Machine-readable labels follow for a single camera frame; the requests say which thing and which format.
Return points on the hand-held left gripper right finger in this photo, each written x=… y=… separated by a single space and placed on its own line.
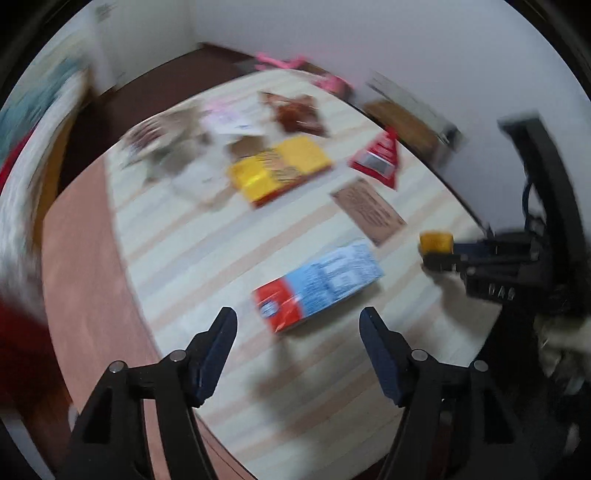
x=383 y=357

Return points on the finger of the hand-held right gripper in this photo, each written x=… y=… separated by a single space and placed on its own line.
x=443 y=263
x=471 y=248

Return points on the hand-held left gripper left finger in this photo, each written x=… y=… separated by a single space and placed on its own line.
x=213 y=357

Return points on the small yellow block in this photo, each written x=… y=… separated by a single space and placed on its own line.
x=435 y=242

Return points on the brown cardboard card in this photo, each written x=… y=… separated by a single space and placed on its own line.
x=369 y=211

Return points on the blue and red carton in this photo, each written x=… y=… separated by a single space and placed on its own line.
x=318 y=284

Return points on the striped cream tablecloth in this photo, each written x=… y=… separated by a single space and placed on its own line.
x=194 y=240

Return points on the red triangular packet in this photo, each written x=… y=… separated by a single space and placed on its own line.
x=377 y=154

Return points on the white paper packet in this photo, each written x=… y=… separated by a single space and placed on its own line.
x=201 y=177

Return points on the yellow snack box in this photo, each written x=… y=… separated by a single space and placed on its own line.
x=279 y=168

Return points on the dark brown snack packet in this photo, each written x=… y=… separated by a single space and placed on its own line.
x=295 y=113

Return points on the grey and brown packet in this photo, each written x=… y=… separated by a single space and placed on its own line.
x=154 y=134

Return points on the pink and white packet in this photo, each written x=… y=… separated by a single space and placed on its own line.
x=231 y=115

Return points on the pink plastic item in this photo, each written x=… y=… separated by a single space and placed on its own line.
x=279 y=62

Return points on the black chair frame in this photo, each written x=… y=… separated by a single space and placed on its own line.
x=551 y=175

